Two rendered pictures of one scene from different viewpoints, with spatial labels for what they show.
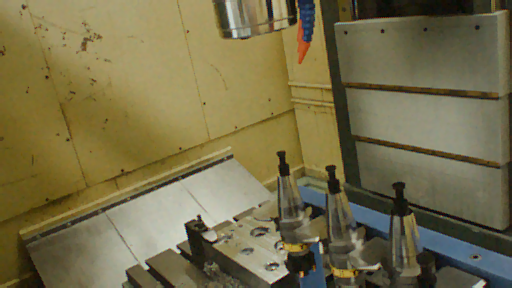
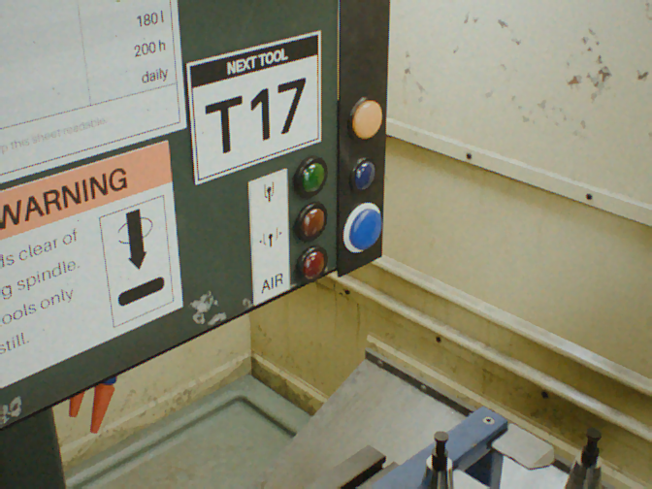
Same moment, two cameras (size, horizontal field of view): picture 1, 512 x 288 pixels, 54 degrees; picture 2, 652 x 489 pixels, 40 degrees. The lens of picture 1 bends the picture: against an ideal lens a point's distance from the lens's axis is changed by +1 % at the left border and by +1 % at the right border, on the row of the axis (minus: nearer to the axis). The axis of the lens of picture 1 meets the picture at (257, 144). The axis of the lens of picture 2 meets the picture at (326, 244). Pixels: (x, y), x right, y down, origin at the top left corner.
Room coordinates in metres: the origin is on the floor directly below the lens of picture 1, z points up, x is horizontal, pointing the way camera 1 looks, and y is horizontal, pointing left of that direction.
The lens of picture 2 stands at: (0.78, 0.51, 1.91)
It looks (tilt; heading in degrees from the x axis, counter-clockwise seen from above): 28 degrees down; 258
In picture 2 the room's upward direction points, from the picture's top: straight up
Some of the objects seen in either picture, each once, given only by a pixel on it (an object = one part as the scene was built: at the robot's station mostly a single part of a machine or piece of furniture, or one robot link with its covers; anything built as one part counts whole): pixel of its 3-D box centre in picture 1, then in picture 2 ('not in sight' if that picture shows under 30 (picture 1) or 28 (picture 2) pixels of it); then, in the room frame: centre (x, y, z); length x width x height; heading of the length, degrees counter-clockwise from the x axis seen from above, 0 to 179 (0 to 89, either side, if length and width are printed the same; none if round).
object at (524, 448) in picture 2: not in sight; (525, 448); (0.38, -0.24, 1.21); 0.07 x 0.05 x 0.01; 122
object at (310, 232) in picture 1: (316, 230); not in sight; (0.66, -0.06, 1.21); 0.07 x 0.05 x 0.01; 122
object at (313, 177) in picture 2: not in sight; (311, 177); (0.68, 0.00, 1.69); 0.02 x 0.01 x 0.02; 32
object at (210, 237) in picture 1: (203, 239); not in sight; (1.15, 0.18, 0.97); 0.13 x 0.03 x 0.15; 32
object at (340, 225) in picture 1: (338, 212); not in sight; (0.61, -0.09, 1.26); 0.04 x 0.04 x 0.07
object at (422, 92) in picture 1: (416, 117); not in sight; (1.23, -0.42, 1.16); 0.48 x 0.05 x 0.51; 32
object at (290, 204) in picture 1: (288, 193); not in sight; (0.71, -0.03, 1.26); 0.04 x 0.04 x 0.07
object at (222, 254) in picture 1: (273, 246); not in sight; (1.06, 0.01, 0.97); 0.29 x 0.23 x 0.05; 32
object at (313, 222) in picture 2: not in sight; (312, 222); (0.68, 0.00, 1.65); 0.02 x 0.01 x 0.02; 32
